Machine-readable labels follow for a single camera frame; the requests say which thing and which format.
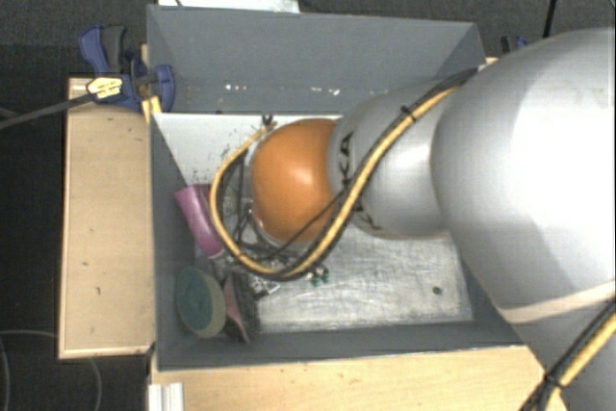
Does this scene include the pale wood board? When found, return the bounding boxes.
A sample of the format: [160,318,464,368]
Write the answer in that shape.
[58,76,158,360]

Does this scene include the grey metal bin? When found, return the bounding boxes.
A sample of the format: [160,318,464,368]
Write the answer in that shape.
[145,4,526,372]

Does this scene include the round green sponge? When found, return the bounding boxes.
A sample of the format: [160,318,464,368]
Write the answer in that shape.
[174,265,228,340]

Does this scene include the purple plastic bottle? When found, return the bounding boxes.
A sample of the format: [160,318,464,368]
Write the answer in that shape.
[173,184,226,261]

